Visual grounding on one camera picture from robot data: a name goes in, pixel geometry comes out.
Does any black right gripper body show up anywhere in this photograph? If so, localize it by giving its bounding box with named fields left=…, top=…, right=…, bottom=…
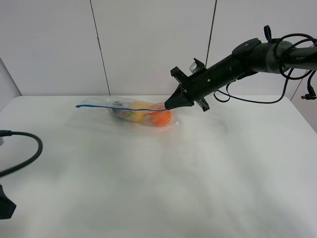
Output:
left=170, top=59, right=211, bottom=112

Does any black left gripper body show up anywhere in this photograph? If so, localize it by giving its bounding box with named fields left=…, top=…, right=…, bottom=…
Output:
left=0, top=185, right=16, bottom=219

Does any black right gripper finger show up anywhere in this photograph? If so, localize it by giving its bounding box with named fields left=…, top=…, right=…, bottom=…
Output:
left=164, top=95, right=194, bottom=110
left=164, top=84, right=186, bottom=106

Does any clear zip bag blue seal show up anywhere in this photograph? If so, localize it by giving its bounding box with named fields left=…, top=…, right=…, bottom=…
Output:
left=75, top=96, right=180, bottom=127

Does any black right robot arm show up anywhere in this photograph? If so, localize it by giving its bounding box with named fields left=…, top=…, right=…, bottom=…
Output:
left=164, top=38, right=317, bottom=111

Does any orange toy fruit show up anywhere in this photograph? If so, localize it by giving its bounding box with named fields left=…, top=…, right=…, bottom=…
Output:
left=150, top=104, right=172, bottom=126

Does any yellow toy pepper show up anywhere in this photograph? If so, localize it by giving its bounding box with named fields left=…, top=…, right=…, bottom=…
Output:
left=122, top=101, right=151, bottom=122

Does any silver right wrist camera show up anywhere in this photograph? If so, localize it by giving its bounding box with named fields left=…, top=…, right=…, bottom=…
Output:
left=189, top=62, right=200, bottom=74

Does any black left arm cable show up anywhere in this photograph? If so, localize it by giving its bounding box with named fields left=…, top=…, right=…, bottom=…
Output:
left=0, top=129, right=43, bottom=177

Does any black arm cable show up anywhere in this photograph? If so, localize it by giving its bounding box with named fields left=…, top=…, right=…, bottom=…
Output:
left=213, top=25, right=317, bottom=104
left=0, top=129, right=43, bottom=177

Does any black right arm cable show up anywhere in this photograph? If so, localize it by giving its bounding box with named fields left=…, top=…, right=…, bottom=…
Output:
left=213, top=25, right=317, bottom=104

